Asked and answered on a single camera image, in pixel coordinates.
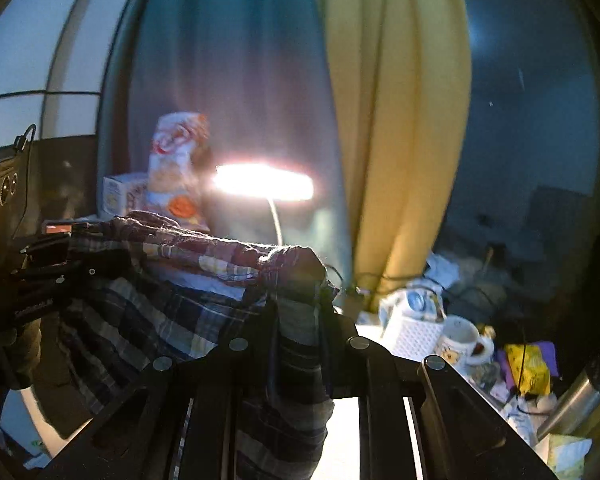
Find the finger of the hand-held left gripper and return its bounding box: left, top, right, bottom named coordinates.
left=20, top=234, right=76, bottom=267
left=10, top=252, right=131, bottom=291

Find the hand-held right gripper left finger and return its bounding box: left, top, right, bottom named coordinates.
left=40, top=295, right=281, bottom=480

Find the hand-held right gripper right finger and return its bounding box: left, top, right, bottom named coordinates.
left=320, top=300, right=558, bottom=480

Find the plaid flannel shirt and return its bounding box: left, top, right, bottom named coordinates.
left=40, top=210, right=341, bottom=480

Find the person's left forearm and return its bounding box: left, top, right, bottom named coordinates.
left=0, top=310, right=43, bottom=391

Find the white plastic basket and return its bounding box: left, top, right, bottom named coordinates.
left=380, top=305, right=448, bottom=363

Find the colourful printed carton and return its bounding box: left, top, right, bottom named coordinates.
left=102, top=172, right=151, bottom=218

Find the white mug with cat print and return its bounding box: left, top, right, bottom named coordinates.
left=434, top=316, right=496, bottom=366

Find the crumpled white paper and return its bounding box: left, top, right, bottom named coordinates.
left=422, top=252, right=461, bottom=286

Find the printed snack bag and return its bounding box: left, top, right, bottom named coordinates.
left=147, top=111, right=211, bottom=226

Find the white desk lamp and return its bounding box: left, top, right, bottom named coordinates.
left=212, top=161, right=316, bottom=250

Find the yellow printed plastic bag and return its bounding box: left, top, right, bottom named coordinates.
left=502, top=342, right=552, bottom=396

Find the purple cloth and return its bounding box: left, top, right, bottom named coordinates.
left=495, top=341, right=561, bottom=381

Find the stainless steel tumbler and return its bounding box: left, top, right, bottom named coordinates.
left=536, top=360, right=600, bottom=441

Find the yellow tissue box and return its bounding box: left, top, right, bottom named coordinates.
left=542, top=432, right=593, bottom=476

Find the yellow curtain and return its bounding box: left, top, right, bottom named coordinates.
left=307, top=0, right=473, bottom=296

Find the grey teal curtain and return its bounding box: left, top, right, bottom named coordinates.
left=97, top=0, right=353, bottom=281

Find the dark window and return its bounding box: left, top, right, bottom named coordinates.
left=440, top=0, right=600, bottom=321

